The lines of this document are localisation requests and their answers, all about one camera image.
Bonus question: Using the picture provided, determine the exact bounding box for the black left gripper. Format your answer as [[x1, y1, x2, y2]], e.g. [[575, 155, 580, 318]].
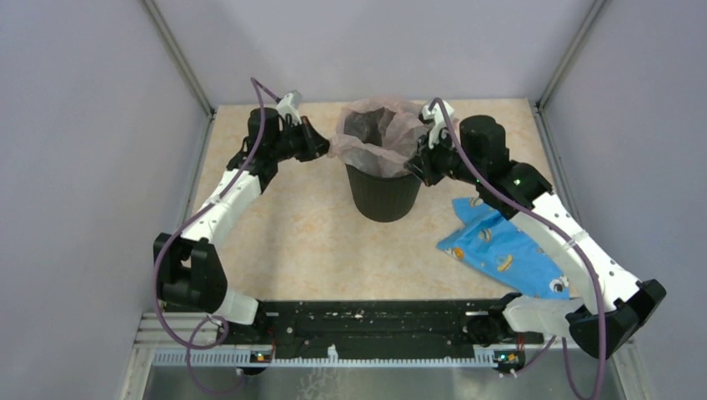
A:
[[270, 116, 336, 163]]

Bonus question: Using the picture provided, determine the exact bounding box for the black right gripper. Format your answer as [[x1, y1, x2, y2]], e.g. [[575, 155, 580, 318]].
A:
[[404, 127, 484, 188]]

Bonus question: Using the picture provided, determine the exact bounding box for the black plastic trash bin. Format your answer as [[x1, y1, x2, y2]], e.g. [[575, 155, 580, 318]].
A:
[[346, 165, 421, 223]]

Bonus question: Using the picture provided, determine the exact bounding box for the translucent pink trash bag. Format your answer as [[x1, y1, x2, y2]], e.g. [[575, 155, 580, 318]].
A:
[[328, 97, 429, 178]]

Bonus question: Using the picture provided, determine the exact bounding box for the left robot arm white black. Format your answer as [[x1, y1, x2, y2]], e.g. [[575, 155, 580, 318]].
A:
[[153, 107, 330, 345]]

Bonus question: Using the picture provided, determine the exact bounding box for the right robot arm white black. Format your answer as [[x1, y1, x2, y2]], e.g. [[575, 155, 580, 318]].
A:
[[405, 108, 667, 359]]

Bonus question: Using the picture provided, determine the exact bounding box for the blue cartoon printed bag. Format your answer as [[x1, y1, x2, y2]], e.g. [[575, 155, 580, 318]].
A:
[[437, 197, 570, 300]]

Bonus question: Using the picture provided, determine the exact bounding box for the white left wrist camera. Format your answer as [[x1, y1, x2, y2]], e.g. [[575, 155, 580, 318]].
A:
[[276, 90, 303, 126]]

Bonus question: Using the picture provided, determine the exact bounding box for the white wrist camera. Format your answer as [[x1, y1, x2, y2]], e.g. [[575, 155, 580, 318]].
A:
[[419, 97, 454, 149], [276, 90, 303, 126]]

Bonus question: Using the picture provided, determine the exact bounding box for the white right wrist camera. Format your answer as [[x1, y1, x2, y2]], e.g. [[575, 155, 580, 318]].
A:
[[419, 97, 454, 149]]

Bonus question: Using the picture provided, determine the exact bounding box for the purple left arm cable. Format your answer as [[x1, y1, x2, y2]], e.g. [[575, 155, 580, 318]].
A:
[[152, 77, 283, 398]]

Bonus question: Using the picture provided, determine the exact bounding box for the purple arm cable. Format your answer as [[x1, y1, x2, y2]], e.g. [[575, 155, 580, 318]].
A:
[[152, 77, 283, 398], [428, 97, 609, 400]]

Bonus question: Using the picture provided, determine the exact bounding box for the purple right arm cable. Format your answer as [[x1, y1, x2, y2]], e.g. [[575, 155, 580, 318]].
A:
[[428, 97, 609, 400]]

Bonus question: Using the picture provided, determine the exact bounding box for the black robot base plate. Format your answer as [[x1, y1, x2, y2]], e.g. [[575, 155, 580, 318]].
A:
[[224, 299, 544, 361]]

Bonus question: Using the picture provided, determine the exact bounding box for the white slotted cable duct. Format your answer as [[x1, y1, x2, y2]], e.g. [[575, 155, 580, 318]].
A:
[[152, 345, 499, 368]]

